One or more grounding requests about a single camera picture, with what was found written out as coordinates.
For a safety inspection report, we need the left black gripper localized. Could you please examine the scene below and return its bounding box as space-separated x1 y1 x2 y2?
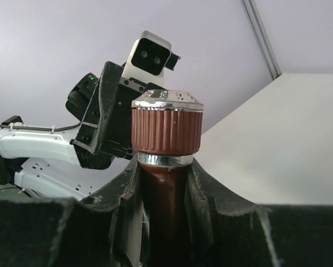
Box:
71 61 146 170

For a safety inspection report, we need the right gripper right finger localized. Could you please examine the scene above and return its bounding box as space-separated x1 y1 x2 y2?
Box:
185 161 333 266

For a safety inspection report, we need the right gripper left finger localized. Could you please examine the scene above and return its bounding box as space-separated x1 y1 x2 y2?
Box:
0 159 143 266

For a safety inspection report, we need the brown water faucet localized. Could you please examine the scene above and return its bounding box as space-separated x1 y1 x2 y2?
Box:
131 89 204 266

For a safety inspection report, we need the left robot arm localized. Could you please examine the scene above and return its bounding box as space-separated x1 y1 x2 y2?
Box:
0 61 163 200

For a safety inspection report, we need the left camera black cable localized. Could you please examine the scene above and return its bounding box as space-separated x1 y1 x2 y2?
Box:
0 122 82 134

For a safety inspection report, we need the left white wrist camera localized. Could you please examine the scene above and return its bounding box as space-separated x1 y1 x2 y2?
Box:
121 31 181 92

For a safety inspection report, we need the left aluminium frame post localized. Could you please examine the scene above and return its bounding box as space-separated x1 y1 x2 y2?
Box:
241 0 282 80

